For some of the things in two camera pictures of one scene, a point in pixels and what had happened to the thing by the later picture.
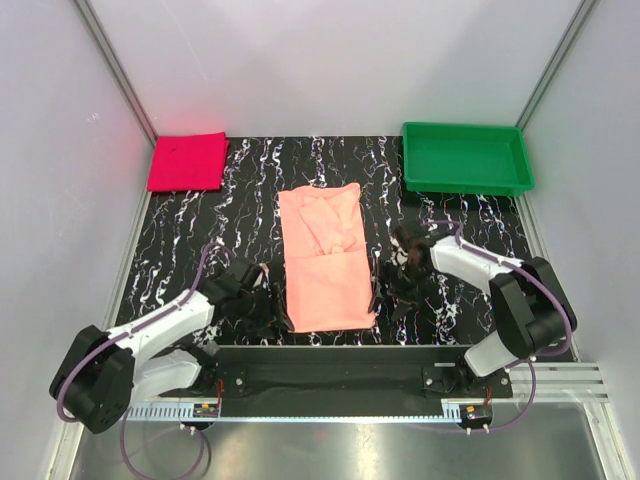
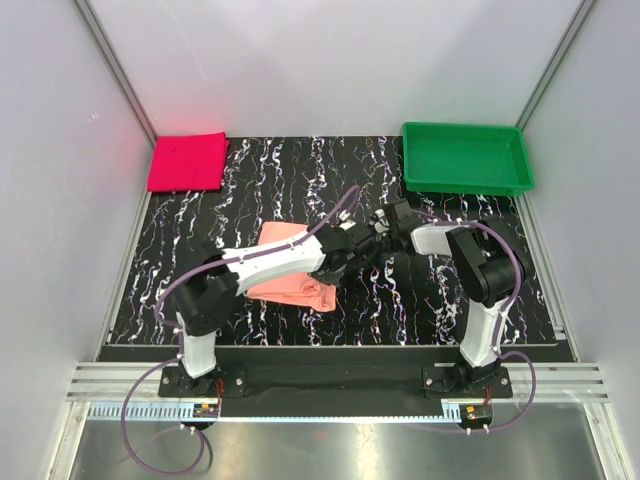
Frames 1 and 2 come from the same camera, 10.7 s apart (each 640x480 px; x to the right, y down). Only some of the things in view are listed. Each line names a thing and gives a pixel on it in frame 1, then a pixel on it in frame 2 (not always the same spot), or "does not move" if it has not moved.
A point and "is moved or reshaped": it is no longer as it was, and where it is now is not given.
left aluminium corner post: x=105 y=47 does not move
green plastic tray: x=466 y=159 does not move
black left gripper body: x=255 y=307 to x=327 y=277
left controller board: x=206 y=410 does not move
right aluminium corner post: x=581 y=17 does not move
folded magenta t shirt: x=188 y=162 does not move
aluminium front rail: x=558 y=383 does not move
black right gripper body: x=404 y=279 to x=387 y=242
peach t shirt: x=327 y=258 is moved or reshaped
